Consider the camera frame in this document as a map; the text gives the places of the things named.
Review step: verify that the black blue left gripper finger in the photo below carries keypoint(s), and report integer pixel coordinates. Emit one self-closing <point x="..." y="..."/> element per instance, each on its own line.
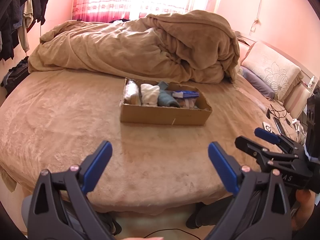
<point x="260" y="207"/>
<point x="60" y="208"/>

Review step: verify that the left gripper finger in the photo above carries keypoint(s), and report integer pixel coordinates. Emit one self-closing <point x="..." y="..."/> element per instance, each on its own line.
<point x="275" y="137"/>
<point x="256" y="150"/>

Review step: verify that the blue white wipes pack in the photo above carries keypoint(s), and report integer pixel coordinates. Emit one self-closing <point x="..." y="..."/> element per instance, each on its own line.
<point x="185" y="94"/>

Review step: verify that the blue grey socks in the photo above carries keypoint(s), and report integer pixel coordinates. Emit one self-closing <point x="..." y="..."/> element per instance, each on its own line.
<point x="165" y="98"/>

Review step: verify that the white sock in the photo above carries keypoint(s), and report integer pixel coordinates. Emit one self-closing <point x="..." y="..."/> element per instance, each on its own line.
<point x="149" y="94"/>

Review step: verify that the yellow tissue pack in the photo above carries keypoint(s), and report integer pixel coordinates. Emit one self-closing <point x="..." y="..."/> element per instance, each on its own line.
<point x="132" y="93"/>

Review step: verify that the cotton swabs bag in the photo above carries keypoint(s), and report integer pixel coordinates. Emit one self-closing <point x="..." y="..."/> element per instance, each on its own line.
<point x="188" y="103"/>

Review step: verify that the person's right hand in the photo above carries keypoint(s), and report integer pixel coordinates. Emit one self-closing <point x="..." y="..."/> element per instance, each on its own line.
<point x="306" y="199"/>

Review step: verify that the person's left hand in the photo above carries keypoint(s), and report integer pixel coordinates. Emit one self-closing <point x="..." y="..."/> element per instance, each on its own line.
<point x="140" y="238"/>

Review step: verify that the black smartphone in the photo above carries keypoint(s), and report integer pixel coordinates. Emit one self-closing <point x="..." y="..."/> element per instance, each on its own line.
<point x="279" y="126"/>

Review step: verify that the striped cushion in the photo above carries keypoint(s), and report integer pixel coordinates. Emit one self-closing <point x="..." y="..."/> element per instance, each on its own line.
<point x="296" y="101"/>

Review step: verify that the right black shoe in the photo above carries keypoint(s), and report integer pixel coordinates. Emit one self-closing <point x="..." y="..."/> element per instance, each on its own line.
<point x="205" y="215"/>

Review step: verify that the black shoe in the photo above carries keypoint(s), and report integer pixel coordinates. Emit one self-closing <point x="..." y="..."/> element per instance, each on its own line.
<point x="108" y="221"/>
<point x="205" y="215"/>

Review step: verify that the left black shoe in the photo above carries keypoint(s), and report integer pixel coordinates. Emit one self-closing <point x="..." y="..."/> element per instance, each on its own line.
<point x="108" y="221"/>

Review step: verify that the cream floral pillow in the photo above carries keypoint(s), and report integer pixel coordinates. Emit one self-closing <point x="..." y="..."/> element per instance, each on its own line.
<point x="279" y="73"/>

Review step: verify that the purple grey pillow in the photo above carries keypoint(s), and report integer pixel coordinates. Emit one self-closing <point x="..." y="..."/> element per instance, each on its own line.
<point x="257" y="83"/>

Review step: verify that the brown cardboard box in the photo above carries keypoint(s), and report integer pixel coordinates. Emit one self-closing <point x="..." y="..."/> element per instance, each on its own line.
<point x="163" y="115"/>

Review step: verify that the tan fleece duvet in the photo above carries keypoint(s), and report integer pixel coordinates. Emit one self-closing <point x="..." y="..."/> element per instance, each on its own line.
<point x="197" y="46"/>

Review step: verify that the black suitcase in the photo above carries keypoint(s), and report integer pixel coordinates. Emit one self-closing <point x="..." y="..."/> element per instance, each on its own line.
<point x="15" y="76"/>

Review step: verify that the dark clothes on rack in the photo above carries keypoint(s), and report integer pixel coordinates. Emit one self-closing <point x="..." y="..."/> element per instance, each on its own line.
<point x="19" y="17"/>

